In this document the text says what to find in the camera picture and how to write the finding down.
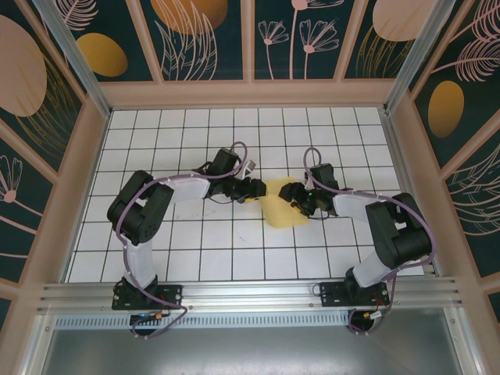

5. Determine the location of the grey sheet metal panel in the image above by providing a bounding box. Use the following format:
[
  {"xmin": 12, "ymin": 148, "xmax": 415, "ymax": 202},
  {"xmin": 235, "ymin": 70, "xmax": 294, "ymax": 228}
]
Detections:
[{"xmin": 38, "ymin": 327, "xmax": 466, "ymax": 375}]

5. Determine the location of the long aluminium mounting rail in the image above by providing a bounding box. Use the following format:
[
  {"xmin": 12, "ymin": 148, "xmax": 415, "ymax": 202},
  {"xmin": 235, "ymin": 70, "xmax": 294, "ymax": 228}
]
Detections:
[{"xmin": 37, "ymin": 276, "xmax": 466, "ymax": 313}]

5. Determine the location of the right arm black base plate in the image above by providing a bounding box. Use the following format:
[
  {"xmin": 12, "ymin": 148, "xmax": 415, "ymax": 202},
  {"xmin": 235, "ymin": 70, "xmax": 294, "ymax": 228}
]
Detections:
[{"xmin": 319, "ymin": 280, "xmax": 390, "ymax": 309}]

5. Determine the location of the aluminium table side rail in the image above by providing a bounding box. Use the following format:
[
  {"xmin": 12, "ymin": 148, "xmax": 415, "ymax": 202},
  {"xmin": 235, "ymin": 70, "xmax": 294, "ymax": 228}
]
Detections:
[{"xmin": 380, "ymin": 109, "xmax": 439, "ymax": 279}]

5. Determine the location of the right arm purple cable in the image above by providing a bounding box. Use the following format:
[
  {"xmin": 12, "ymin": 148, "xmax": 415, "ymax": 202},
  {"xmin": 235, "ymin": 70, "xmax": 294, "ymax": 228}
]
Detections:
[{"xmin": 303, "ymin": 147, "xmax": 435, "ymax": 337}]

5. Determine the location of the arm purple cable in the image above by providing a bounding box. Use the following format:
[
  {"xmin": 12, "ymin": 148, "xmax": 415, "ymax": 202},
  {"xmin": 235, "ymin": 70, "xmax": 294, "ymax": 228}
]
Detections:
[
  {"xmin": 303, "ymin": 147, "xmax": 435, "ymax": 337},
  {"xmin": 116, "ymin": 141, "xmax": 251, "ymax": 341}
]

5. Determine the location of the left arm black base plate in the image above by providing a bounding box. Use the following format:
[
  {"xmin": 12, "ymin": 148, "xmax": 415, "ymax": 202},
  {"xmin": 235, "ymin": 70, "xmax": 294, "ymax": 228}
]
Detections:
[{"xmin": 112, "ymin": 284, "xmax": 184, "ymax": 312}]

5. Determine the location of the slotted grey cable duct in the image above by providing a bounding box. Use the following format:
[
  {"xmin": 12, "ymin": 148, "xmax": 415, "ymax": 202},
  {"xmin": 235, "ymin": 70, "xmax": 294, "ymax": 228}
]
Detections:
[{"xmin": 54, "ymin": 315, "xmax": 355, "ymax": 330}]

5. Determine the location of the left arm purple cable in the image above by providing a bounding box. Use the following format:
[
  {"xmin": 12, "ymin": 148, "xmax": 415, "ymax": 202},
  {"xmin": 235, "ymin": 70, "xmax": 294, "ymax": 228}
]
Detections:
[{"xmin": 116, "ymin": 141, "xmax": 251, "ymax": 341}]

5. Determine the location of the aluminium corner post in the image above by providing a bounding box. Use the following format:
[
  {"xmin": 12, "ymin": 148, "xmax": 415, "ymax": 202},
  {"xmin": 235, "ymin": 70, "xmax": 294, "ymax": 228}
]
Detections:
[
  {"xmin": 384, "ymin": 0, "xmax": 459, "ymax": 115},
  {"xmin": 32, "ymin": 0, "xmax": 113, "ymax": 119}
]

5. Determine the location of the aluminium frame bar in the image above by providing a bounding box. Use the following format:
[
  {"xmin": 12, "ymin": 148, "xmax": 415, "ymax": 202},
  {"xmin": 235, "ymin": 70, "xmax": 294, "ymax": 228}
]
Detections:
[
  {"xmin": 23, "ymin": 313, "xmax": 58, "ymax": 375},
  {"xmin": 444, "ymin": 308, "xmax": 480, "ymax": 375}
]

